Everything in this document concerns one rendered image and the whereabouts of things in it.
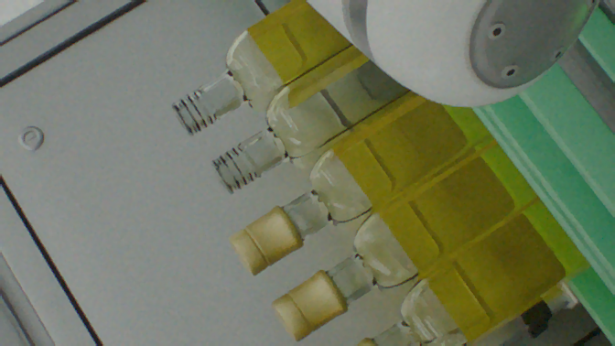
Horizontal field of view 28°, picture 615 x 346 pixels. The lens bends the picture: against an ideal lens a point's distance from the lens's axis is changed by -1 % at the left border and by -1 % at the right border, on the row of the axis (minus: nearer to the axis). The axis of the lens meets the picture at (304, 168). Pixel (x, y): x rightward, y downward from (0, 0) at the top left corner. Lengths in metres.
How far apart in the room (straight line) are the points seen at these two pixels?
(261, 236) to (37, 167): 0.27
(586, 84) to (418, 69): 0.43
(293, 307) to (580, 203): 0.21
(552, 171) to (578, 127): 0.07
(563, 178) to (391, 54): 0.48
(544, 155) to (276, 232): 0.20
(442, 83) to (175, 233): 0.67
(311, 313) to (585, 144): 0.23
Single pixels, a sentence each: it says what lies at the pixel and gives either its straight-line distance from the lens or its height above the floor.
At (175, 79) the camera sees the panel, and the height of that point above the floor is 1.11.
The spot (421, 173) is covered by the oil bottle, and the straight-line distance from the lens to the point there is 0.88.
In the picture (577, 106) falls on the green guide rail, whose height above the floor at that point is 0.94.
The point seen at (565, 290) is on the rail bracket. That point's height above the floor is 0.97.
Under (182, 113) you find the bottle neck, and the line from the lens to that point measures 0.92.
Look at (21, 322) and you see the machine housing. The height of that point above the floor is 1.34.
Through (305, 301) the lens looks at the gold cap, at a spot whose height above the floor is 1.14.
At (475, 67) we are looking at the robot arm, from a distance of 0.38.
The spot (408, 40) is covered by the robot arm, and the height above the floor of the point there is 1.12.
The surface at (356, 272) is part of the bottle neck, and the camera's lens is 0.87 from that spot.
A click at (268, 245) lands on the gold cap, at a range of 0.87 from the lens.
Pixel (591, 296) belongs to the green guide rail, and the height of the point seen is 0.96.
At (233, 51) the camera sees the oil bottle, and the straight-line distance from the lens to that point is 0.92.
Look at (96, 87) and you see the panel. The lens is 1.09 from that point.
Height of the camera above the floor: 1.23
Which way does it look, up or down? 9 degrees down
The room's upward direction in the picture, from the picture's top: 122 degrees counter-clockwise
